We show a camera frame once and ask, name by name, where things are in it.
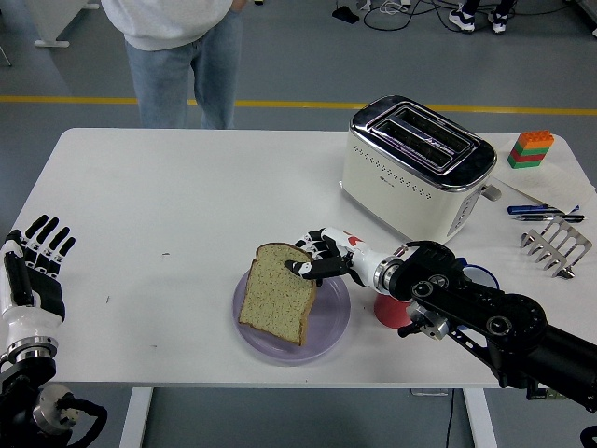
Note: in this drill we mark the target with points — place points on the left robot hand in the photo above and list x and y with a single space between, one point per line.
42 289

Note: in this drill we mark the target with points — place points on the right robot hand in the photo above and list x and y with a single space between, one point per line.
336 263

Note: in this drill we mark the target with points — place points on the purple plate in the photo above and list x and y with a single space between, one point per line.
331 317

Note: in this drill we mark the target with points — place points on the bread slice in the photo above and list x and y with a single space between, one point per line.
277 298

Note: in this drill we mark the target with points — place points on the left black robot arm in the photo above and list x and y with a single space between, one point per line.
18 382

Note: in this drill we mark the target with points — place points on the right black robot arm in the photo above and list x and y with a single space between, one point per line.
466 303

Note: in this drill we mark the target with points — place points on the red mug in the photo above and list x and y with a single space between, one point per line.
392 310

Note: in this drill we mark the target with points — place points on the cream and chrome toaster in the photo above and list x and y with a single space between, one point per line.
401 200

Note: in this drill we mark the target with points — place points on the blue mug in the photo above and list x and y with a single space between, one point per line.
485 277

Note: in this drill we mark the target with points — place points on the white table leg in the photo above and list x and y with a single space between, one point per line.
135 420
480 420

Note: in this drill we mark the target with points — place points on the blue pen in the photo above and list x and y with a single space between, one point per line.
524 209

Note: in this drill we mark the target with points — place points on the black pen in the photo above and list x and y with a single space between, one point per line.
541 218

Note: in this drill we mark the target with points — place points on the metal toast rack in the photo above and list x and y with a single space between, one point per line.
555 247

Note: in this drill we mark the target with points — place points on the toy brick stack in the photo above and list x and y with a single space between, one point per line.
529 149

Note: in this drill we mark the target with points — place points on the white paper sheet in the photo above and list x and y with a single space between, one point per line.
550 184

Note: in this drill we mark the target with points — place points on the black floor pedal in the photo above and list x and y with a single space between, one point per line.
345 14

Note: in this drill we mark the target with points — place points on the white power adapter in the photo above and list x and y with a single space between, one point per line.
364 4

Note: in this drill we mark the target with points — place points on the white furniture foot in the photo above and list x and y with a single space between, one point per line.
56 18

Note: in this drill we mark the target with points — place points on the person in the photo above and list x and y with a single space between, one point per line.
172 28
462 18

